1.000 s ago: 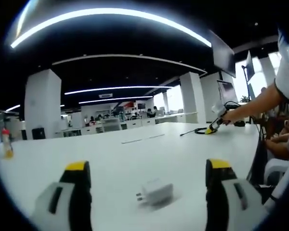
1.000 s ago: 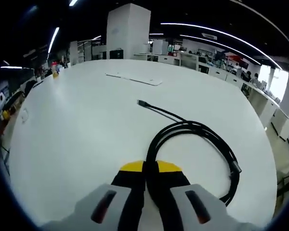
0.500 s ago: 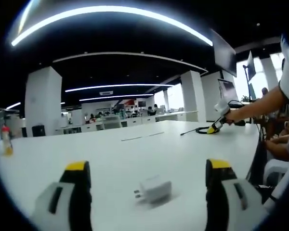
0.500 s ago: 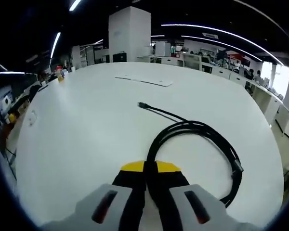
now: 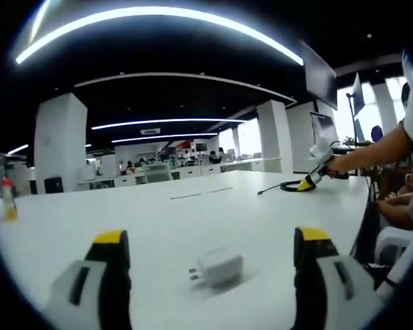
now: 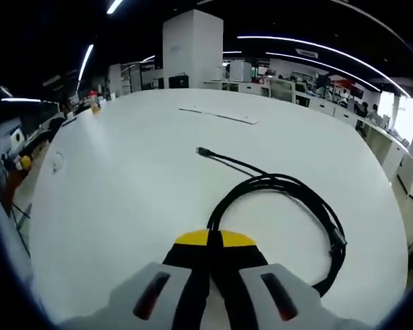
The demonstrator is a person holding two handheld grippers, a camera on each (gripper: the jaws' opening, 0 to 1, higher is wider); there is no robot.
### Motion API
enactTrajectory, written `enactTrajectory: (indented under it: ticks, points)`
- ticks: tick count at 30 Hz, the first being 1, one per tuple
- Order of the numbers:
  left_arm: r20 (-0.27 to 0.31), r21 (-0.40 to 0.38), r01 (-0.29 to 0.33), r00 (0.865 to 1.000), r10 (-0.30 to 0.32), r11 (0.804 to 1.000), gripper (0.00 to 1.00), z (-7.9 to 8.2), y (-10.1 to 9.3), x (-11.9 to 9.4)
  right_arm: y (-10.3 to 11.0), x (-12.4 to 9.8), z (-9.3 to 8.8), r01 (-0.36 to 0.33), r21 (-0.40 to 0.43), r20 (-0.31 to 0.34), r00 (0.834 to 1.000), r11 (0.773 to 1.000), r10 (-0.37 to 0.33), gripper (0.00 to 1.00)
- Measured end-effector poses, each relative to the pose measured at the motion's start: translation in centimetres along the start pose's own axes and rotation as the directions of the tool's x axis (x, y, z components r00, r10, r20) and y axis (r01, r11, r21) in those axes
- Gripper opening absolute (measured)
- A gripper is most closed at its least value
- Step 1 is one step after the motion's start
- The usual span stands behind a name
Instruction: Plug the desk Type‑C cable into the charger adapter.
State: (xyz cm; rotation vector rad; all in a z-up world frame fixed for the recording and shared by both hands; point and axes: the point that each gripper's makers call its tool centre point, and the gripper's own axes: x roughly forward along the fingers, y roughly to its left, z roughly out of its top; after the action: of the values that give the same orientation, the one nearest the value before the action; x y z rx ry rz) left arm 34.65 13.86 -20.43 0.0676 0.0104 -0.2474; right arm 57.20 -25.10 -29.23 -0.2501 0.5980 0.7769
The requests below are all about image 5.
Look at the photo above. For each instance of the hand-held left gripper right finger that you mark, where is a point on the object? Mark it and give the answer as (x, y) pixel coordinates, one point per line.
(330, 292)

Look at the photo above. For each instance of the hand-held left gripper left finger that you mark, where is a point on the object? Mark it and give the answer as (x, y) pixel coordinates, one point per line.
(89, 292)

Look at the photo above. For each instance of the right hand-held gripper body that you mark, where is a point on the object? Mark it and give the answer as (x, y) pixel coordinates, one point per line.
(321, 149)

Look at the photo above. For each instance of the white charger adapter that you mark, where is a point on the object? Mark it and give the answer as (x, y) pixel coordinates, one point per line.
(220, 268)

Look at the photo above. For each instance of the white desk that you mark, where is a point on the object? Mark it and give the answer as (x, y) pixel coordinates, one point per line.
(158, 233)

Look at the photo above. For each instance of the person's right hand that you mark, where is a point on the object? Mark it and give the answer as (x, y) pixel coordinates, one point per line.
(335, 166)

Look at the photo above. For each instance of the dark screen on stand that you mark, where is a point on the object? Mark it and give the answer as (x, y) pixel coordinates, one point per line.
(321, 123)

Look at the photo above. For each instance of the dark round object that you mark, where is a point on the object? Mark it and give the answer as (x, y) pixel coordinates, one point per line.
(376, 134)

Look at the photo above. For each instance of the dark panel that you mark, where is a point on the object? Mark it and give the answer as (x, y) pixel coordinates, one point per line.
(365, 237)

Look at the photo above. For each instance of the large black hanging monitor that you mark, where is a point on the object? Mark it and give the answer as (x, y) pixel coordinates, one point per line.
(320, 79)

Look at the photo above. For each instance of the row of white office desks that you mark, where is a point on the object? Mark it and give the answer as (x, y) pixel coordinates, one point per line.
(241, 166)

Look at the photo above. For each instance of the white plastic chair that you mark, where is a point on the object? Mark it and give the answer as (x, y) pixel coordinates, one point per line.
(392, 240)

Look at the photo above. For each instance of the black cabinet box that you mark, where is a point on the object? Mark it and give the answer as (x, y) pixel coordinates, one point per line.
(53, 185)

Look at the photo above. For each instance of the red capped yellow bottle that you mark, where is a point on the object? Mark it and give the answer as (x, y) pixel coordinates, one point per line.
(8, 206)

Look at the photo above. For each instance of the white cabinet appliance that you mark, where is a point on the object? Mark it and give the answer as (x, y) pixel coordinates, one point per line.
(108, 166)

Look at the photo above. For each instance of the grey mesh office chair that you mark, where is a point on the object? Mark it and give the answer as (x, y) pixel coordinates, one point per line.
(158, 174)

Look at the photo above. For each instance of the ceiling light strip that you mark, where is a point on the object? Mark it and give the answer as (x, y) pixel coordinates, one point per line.
(163, 137)
(168, 122)

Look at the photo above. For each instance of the ceiling air vent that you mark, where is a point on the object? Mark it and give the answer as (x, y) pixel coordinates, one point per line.
(150, 131)

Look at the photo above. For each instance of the long curved ceiling light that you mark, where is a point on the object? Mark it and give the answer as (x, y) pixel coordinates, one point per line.
(158, 11)

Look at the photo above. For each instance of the small wall screen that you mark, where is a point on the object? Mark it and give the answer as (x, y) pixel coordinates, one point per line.
(201, 147)

